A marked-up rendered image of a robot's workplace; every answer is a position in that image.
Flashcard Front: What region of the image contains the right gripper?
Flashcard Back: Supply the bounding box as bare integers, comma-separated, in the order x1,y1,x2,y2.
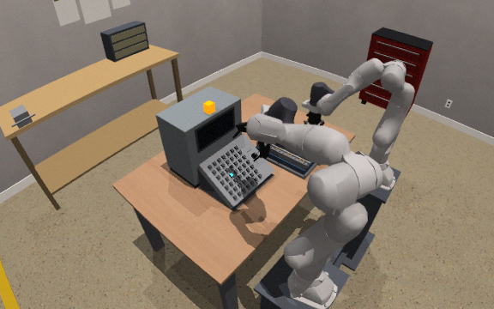
304,111,325,125

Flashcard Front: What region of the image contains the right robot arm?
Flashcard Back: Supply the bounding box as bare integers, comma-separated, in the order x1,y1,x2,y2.
302,58,415,191

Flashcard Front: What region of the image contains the grey cabinet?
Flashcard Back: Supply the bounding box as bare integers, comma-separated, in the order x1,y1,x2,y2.
156,86,275,211

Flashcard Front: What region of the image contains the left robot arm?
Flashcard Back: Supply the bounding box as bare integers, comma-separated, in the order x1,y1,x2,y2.
246,97,383,309

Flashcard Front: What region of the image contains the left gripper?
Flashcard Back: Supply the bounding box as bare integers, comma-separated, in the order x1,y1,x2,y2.
233,122,271,161

